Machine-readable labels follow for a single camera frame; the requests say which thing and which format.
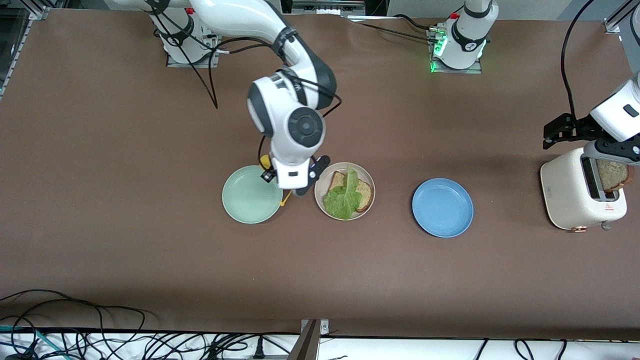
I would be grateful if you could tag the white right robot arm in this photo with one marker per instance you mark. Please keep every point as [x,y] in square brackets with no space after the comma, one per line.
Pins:
[280,110]

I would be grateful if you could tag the black power plug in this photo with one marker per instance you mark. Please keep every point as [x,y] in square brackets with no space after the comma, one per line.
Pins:
[259,350]

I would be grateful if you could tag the mint green plate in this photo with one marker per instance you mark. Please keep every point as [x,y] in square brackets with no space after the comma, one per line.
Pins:
[247,200]

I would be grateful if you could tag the aluminium profile piece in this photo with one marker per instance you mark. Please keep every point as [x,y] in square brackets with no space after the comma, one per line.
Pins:
[612,22]

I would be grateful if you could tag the aluminium frame rail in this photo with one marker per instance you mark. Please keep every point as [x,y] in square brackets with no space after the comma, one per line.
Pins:
[22,50]

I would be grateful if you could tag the beige plate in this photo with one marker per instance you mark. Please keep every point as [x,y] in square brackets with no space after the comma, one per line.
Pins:
[345,216]

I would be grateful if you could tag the brown bread slice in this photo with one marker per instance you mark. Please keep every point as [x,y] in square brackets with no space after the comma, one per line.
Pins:
[366,195]
[612,175]

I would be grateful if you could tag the silver metal device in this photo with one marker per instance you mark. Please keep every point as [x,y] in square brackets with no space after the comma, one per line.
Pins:
[325,7]

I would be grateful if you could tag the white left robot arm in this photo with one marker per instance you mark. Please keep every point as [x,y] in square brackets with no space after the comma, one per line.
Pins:
[617,112]

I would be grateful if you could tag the blue plate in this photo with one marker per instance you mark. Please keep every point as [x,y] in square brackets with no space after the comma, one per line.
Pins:
[442,207]

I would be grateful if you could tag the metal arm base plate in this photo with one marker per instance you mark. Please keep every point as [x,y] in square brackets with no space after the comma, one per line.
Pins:
[192,64]
[475,71]

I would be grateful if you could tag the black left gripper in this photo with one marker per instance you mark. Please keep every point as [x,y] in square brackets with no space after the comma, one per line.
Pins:
[582,128]

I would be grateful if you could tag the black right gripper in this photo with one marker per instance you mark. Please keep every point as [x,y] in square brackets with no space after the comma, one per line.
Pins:
[269,175]

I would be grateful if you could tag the green lettuce leaf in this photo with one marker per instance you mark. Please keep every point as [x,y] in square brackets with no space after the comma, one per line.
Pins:
[342,202]

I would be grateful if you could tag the white toaster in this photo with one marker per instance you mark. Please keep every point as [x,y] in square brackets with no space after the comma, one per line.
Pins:
[562,190]

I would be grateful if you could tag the yellow squeeze bottle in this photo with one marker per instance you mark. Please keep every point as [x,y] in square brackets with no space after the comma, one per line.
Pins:
[265,161]

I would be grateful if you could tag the grey metal post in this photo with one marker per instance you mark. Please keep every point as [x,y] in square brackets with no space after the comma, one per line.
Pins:
[307,345]

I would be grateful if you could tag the black box behind table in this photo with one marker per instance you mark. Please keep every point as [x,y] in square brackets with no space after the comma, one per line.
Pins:
[375,6]

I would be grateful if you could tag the brown table cover sheet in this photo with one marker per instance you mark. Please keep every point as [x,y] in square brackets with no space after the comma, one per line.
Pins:
[320,280]

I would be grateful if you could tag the white lower shelf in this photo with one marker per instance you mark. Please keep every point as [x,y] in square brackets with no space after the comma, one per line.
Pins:
[400,351]

